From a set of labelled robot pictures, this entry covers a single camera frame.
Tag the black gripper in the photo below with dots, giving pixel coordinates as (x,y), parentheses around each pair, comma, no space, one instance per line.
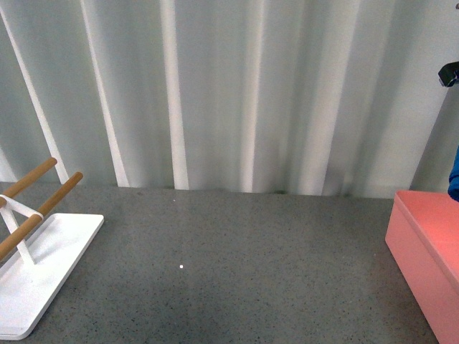
(448,74)

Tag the blue microfiber cloth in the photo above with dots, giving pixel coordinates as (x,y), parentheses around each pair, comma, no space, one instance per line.
(453,188)

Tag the white pleated curtain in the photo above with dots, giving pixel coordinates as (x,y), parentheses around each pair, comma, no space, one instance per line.
(298,97)

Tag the pink plastic bin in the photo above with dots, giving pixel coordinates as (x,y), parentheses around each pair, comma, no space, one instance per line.
(422,236)

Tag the left wooden rack bar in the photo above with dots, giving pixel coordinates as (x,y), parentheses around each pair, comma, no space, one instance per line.
(30,178)

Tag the wooden rack bar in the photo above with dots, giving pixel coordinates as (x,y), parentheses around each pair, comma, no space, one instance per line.
(36,218)
(30,178)

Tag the right wooden rack bar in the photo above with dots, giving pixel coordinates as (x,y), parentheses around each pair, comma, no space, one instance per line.
(36,218)

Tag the white rack stand base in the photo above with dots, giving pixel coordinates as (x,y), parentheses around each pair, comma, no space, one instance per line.
(32,276)

